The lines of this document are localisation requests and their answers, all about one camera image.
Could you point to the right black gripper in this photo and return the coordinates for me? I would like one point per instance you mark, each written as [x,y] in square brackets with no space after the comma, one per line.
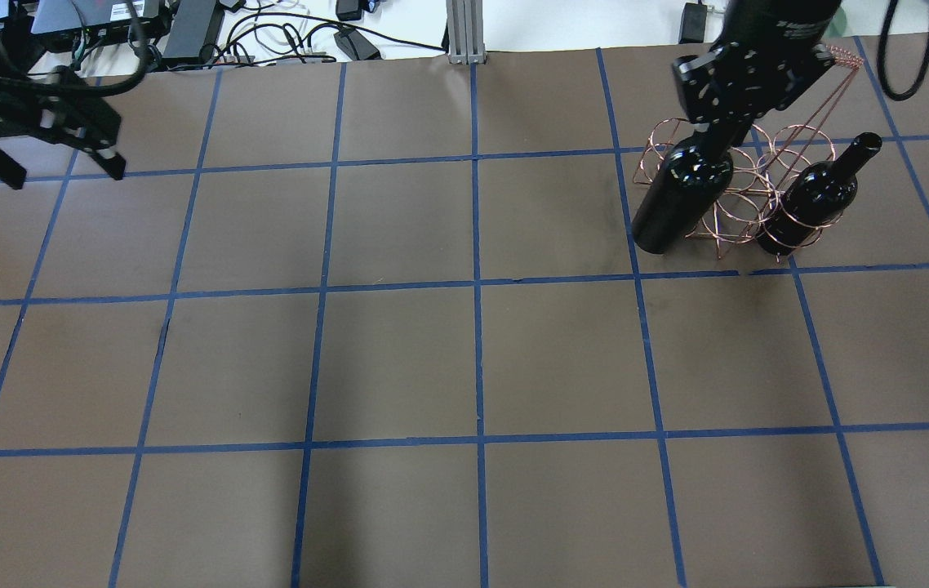
[775,20]

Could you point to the dark wine bottle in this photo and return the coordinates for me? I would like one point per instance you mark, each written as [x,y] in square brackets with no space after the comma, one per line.
[819,195]
[690,179]

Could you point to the dark wine bottle in basket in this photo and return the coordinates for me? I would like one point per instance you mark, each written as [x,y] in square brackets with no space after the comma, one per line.
[819,195]

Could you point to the black laptop computer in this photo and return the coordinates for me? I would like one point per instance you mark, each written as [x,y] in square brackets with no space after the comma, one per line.
[61,19]

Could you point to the black power adapter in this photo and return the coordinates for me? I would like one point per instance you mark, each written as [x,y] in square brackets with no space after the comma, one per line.
[195,28]

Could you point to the copper wire wine basket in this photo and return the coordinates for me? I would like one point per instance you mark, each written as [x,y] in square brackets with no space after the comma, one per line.
[749,200]

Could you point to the aluminium frame post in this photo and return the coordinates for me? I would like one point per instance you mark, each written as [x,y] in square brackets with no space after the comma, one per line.
[466,44]

